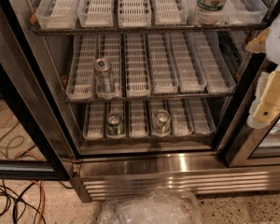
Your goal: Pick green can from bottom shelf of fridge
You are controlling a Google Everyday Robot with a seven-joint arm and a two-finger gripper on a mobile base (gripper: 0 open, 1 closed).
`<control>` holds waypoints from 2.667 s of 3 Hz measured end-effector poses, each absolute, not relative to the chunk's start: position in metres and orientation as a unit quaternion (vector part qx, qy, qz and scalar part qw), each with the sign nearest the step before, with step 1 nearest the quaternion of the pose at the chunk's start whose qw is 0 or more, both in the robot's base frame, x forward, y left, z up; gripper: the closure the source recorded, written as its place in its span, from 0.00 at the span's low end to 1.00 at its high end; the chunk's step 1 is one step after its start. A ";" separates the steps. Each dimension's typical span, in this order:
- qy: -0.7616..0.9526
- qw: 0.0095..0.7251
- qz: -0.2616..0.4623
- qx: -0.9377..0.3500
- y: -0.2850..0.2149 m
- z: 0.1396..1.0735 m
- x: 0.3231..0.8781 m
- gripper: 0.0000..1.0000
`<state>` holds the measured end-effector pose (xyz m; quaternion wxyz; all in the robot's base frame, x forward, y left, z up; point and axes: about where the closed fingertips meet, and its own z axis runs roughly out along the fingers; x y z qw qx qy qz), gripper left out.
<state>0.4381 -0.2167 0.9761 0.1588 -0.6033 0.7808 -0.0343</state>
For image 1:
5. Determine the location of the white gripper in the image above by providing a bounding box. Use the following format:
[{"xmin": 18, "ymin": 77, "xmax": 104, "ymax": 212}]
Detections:
[{"xmin": 245, "ymin": 27, "xmax": 280, "ymax": 130}]

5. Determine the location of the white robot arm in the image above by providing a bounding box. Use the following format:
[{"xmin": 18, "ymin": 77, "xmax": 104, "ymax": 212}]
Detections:
[{"xmin": 245, "ymin": 13, "xmax": 280, "ymax": 129}]

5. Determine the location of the middle shelf tray six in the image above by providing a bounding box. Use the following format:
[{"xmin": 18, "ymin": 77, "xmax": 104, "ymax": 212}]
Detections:
[{"xmin": 190, "ymin": 32, "xmax": 236, "ymax": 93}]

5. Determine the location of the shelf tray six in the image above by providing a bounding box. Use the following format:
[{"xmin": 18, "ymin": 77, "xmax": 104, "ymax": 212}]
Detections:
[
  {"xmin": 190, "ymin": 32, "xmax": 236, "ymax": 93},
  {"xmin": 187, "ymin": 98, "xmax": 216, "ymax": 135}
]

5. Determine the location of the top shelf tray five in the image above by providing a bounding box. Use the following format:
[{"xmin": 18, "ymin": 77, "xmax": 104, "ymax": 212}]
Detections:
[{"xmin": 188, "ymin": 0, "xmax": 268, "ymax": 25}]

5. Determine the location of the shelf tray five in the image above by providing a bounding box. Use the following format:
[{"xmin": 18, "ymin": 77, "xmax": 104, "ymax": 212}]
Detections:
[
  {"xmin": 170, "ymin": 33, "xmax": 206, "ymax": 92},
  {"xmin": 188, "ymin": 0, "xmax": 268, "ymax": 25},
  {"xmin": 168, "ymin": 99, "xmax": 193, "ymax": 136}
]

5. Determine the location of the right glass fridge door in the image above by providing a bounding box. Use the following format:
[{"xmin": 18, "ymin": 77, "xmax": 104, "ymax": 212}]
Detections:
[{"xmin": 224, "ymin": 58, "xmax": 280, "ymax": 168}]

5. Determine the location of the glass fridge door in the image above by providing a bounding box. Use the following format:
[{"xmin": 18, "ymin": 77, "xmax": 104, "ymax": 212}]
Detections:
[
  {"xmin": 224, "ymin": 58, "xmax": 280, "ymax": 168},
  {"xmin": 0, "ymin": 61, "xmax": 69, "ymax": 180}
]

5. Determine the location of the middle shelf tray five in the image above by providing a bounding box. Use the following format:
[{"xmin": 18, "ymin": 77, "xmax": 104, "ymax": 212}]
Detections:
[{"xmin": 170, "ymin": 33, "xmax": 206, "ymax": 92}]

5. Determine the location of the bottom shelf tray six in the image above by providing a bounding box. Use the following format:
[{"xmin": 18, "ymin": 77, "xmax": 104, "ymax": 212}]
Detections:
[{"xmin": 187, "ymin": 98, "xmax": 216, "ymax": 135}]

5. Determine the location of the bottom shelf tray five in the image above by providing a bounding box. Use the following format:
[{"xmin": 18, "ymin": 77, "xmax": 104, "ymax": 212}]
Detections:
[{"xmin": 168, "ymin": 99, "xmax": 193, "ymax": 136}]

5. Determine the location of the middle shelf tray four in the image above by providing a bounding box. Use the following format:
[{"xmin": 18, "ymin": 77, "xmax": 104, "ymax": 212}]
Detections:
[{"xmin": 147, "ymin": 34, "xmax": 178, "ymax": 94}]

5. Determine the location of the shelf tray four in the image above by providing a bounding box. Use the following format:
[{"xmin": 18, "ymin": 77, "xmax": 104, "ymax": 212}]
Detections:
[
  {"xmin": 149, "ymin": 100, "xmax": 171, "ymax": 137},
  {"xmin": 147, "ymin": 34, "xmax": 178, "ymax": 94},
  {"xmin": 152, "ymin": 0, "xmax": 189, "ymax": 25}
]

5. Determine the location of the green white can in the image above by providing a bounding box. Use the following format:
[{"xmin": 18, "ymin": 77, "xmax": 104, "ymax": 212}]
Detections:
[{"xmin": 152, "ymin": 110, "xmax": 171, "ymax": 136}]

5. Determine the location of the top shelf tray four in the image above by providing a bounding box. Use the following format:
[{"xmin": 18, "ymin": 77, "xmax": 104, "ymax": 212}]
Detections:
[{"xmin": 152, "ymin": 0, "xmax": 189, "ymax": 25}]

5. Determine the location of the bottom shelf tray four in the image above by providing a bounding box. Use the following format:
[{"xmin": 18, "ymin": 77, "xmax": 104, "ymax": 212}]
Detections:
[{"xmin": 149, "ymin": 100, "xmax": 171, "ymax": 137}]

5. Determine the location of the middle shelf tray three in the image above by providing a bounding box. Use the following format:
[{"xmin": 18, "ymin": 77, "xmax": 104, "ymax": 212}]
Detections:
[{"xmin": 124, "ymin": 34, "xmax": 150, "ymax": 97}]

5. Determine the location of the shelf tray three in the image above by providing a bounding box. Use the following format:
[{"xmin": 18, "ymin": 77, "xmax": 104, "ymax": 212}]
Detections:
[
  {"xmin": 124, "ymin": 34, "xmax": 150, "ymax": 97},
  {"xmin": 129, "ymin": 101, "xmax": 148, "ymax": 138},
  {"xmin": 118, "ymin": 0, "xmax": 151, "ymax": 28}
]

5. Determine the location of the bottom shelf tray three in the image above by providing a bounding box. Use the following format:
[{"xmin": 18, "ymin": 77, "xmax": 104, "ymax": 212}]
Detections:
[{"xmin": 129, "ymin": 101, "xmax": 148, "ymax": 138}]

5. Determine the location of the top shelf tray three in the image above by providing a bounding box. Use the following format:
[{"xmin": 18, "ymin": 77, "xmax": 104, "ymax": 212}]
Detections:
[{"xmin": 118, "ymin": 0, "xmax": 151, "ymax": 28}]

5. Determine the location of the stainless steel fridge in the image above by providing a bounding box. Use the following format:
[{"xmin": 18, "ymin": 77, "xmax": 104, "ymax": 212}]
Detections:
[{"xmin": 0, "ymin": 0, "xmax": 280, "ymax": 202}]

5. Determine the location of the bottom shelf tray two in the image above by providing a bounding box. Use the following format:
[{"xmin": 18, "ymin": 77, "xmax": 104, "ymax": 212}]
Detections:
[{"xmin": 105, "ymin": 102, "xmax": 126, "ymax": 139}]

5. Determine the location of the shelf tray two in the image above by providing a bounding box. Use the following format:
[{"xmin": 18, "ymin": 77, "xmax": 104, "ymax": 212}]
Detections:
[
  {"xmin": 105, "ymin": 102, "xmax": 126, "ymax": 139},
  {"xmin": 96, "ymin": 35, "xmax": 121, "ymax": 100},
  {"xmin": 77, "ymin": 0, "xmax": 114, "ymax": 27}
]

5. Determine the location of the middle shelf tray two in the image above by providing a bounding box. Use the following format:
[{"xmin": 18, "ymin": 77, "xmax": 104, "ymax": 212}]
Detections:
[{"xmin": 96, "ymin": 35, "xmax": 121, "ymax": 100}]

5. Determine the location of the silver can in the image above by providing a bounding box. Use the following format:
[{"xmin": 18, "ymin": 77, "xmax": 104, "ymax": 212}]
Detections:
[{"xmin": 93, "ymin": 58, "xmax": 115, "ymax": 93}]

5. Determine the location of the bottom shelf tray one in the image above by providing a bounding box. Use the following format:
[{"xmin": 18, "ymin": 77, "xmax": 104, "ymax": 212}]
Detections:
[{"xmin": 83, "ymin": 104, "xmax": 105, "ymax": 140}]

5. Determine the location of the shelf tray one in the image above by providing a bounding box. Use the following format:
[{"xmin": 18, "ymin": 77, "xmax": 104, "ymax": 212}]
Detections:
[
  {"xmin": 65, "ymin": 35, "xmax": 97, "ymax": 101},
  {"xmin": 83, "ymin": 104, "xmax": 105, "ymax": 140},
  {"xmin": 35, "ymin": 0, "xmax": 79, "ymax": 30}
]

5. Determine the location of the top shelf tray two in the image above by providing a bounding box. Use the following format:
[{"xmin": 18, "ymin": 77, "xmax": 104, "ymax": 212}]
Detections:
[{"xmin": 77, "ymin": 0, "xmax": 114, "ymax": 27}]

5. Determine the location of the middle shelf tray one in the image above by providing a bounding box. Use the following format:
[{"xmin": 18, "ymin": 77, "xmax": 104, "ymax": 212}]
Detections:
[{"xmin": 65, "ymin": 35, "xmax": 97, "ymax": 101}]

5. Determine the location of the top shelf tray one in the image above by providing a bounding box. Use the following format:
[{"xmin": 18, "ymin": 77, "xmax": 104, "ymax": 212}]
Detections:
[{"xmin": 35, "ymin": 0, "xmax": 79, "ymax": 30}]

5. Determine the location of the left glass fridge door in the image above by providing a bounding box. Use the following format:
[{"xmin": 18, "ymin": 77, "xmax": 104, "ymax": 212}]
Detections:
[{"xmin": 0, "ymin": 61, "xmax": 69, "ymax": 180}]

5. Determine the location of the clear plastic bag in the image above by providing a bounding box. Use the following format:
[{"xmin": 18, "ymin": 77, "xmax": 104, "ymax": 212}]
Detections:
[{"xmin": 98, "ymin": 187, "xmax": 203, "ymax": 224}]

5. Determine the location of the orange cable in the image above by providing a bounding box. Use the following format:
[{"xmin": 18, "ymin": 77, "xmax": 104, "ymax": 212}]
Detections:
[{"xmin": 31, "ymin": 180, "xmax": 47, "ymax": 224}]

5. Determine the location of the black cable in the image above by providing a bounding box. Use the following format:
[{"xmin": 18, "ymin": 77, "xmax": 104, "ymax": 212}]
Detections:
[{"xmin": 0, "ymin": 180, "xmax": 74, "ymax": 224}]

